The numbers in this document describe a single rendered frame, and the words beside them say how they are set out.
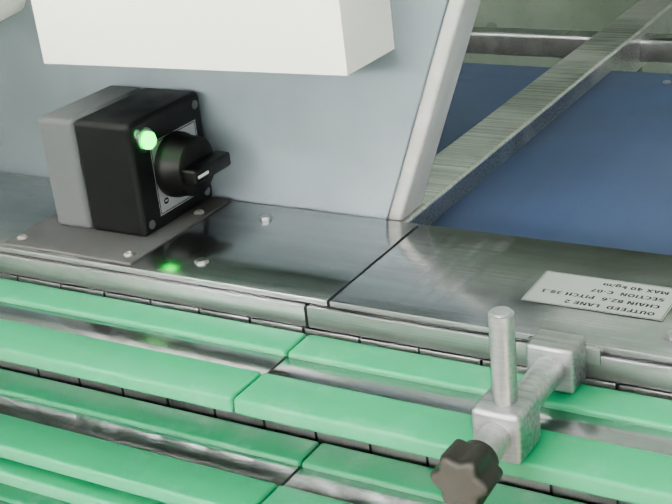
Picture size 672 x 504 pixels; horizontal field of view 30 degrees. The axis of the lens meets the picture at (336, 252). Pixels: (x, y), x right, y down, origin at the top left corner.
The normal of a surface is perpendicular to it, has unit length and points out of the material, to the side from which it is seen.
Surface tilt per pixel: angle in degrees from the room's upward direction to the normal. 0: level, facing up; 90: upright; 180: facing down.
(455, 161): 90
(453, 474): 0
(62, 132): 0
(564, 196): 90
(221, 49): 0
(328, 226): 90
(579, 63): 90
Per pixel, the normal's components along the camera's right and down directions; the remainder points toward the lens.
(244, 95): -0.50, 0.39
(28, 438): -0.10, -0.91
